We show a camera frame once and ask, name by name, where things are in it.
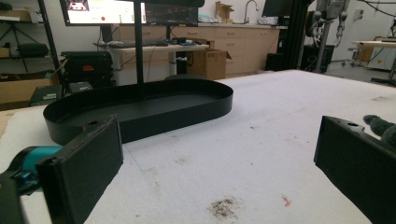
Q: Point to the small black device box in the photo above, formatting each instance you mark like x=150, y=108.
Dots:
x=80, y=87

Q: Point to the light wooden table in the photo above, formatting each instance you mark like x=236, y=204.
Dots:
x=373, y=44

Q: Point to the wooden cabinet counter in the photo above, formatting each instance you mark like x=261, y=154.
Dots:
x=246, y=46

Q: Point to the dark computer monitor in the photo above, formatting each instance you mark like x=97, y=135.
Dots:
x=171, y=15

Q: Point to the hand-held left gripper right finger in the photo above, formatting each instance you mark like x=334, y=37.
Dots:
x=358, y=161

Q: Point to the grey robot on stand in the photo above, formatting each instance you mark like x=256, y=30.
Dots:
x=325, y=31

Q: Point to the metal sink faucet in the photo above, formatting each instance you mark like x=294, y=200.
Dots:
x=247, y=11

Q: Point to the black metal shelf rack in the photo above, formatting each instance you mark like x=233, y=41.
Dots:
x=49, y=40

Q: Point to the black oval tray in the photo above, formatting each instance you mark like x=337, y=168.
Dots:
x=174, y=112

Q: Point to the black metal frame column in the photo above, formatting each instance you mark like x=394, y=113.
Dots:
x=295, y=37

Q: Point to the small open cardboard box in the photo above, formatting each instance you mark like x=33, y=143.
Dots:
x=223, y=11

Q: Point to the flat cardboard box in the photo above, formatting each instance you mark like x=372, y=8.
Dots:
x=21, y=90

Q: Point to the black upright pole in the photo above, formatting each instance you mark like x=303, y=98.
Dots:
x=138, y=46

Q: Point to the black equipment case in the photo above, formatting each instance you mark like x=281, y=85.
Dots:
x=87, y=68

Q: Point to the white desk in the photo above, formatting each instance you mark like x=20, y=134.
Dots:
x=162, y=59

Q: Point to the dark green plush toy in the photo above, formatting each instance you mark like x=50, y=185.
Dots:
x=384, y=128

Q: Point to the unlit black monitor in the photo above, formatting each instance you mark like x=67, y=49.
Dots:
x=275, y=7

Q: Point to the black keyboard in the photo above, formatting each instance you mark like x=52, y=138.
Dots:
x=127, y=44

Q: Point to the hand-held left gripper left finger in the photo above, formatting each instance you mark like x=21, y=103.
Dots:
x=84, y=165

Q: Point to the lit computer monitor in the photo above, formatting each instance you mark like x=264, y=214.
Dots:
x=102, y=11

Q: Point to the large cardboard box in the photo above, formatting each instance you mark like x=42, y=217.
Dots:
x=207, y=63

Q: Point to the teal and black tool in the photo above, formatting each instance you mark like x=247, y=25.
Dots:
x=29, y=165

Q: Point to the black bag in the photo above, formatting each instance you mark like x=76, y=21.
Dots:
x=32, y=49

